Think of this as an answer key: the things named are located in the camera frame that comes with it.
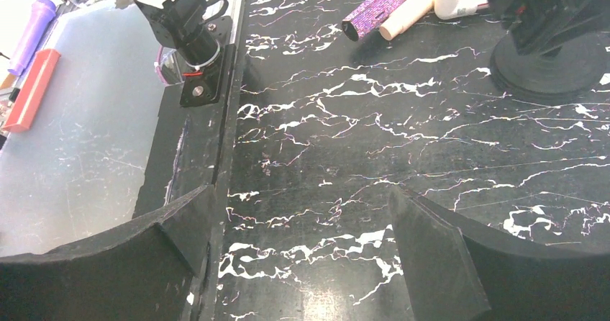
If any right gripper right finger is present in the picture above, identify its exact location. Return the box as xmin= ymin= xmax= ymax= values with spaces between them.
xmin=388 ymin=187 xmax=609 ymax=320

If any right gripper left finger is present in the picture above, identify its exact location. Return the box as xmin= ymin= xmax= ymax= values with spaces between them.
xmin=1 ymin=186 xmax=216 ymax=320

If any black round-base microphone stand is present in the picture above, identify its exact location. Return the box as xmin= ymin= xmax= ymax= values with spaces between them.
xmin=488 ymin=0 xmax=609 ymax=105

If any purple glitter microphone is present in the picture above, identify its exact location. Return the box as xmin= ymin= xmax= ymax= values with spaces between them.
xmin=341 ymin=0 xmax=406 ymax=42

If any pink microphone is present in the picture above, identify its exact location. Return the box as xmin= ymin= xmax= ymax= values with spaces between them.
xmin=378 ymin=0 xmax=451 ymax=42

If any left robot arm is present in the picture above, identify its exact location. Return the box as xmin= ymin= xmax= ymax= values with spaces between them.
xmin=135 ymin=0 xmax=511 ymax=107

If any red plastic block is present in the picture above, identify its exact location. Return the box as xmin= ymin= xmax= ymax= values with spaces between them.
xmin=2 ymin=49 xmax=61 ymax=132

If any purple cylinder object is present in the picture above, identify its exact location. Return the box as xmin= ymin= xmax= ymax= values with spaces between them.
xmin=7 ymin=0 xmax=56 ymax=76

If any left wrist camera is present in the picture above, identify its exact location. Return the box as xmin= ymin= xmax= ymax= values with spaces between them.
xmin=434 ymin=0 xmax=489 ymax=20

